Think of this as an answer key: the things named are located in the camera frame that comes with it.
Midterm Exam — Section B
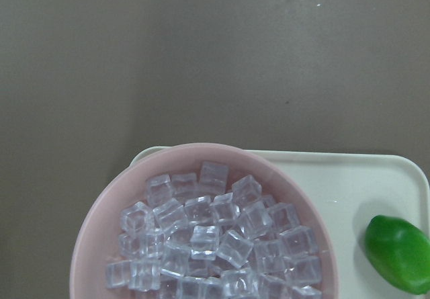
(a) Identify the pink bowl of ice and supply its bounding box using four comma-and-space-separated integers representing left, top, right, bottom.
69, 143, 340, 298

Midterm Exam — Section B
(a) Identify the cream plastic tray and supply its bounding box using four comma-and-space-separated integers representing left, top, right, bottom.
131, 144, 429, 298

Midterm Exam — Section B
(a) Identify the green lime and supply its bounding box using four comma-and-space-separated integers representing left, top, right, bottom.
364, 215, 429, 295

